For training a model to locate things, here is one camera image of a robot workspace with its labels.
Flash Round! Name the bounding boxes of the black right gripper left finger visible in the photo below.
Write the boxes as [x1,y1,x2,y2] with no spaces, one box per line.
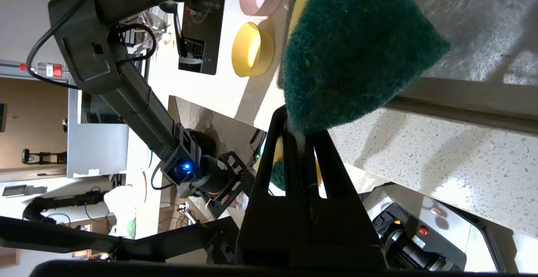
[237,105,309,267]

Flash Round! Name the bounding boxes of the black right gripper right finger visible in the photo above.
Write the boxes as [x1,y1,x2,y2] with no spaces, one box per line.
[303,130,387,268]

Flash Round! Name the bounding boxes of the green and yellow sponge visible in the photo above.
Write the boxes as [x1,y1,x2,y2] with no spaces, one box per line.
[269,0,451,191]

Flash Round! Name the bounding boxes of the pink plastic bowl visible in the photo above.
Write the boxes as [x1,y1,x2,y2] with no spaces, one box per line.
[240,0,286,17]

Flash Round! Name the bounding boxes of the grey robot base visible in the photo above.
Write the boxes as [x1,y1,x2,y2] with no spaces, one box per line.
[361,185,518,274]

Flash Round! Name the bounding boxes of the stainless steel sink basin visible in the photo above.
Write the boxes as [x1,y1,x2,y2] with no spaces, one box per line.
[277,0,538,135]

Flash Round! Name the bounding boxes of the white plastic bag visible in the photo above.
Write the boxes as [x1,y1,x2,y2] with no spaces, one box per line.
[104,185,137,240]

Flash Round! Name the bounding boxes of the yellow plastic bowl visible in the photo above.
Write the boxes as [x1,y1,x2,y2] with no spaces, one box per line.
[231,22,275,78]

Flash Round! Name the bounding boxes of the grey side cabinet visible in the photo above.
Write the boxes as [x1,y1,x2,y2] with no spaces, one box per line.
[67,88,129,179]

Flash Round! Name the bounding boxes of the black corrugated cable conduit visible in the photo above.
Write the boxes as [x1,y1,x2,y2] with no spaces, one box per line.
[22,191,105,224]

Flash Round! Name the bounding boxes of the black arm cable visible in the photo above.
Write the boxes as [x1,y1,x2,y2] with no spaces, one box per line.
[26,23,157,89]

